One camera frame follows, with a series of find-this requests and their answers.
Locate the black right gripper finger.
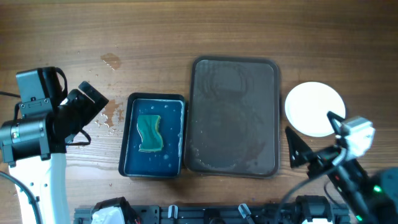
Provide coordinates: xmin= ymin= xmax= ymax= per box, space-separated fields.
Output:
xmin=285 ymin=126 xmax=314 ymax=168
xmin=326 ymin=111 xmax=345 ymax=136

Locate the green yellow sponge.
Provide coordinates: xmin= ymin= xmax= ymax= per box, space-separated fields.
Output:
xmin=137 ymin=114 xmax=164 ymax=152

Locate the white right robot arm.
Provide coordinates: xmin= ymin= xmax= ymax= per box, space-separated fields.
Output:
xmin=282 ymin=111 xmax=397 ymax=223

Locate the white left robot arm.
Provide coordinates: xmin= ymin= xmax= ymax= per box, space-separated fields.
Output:
xmin=1 ymin=82 xmax=108 ymax=223

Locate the black water tray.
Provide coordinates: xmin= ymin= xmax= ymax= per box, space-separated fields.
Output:
xmin=118 ymin=93 xmax=185 ymax=178

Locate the dark brown serving tray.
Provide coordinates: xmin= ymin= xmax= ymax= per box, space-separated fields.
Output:
xmin=183 ymin=55 xmax=280 ymax=179

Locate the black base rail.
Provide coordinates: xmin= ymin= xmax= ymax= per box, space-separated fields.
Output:
xmin=73 ymin=195 xmax=350 ymax=224

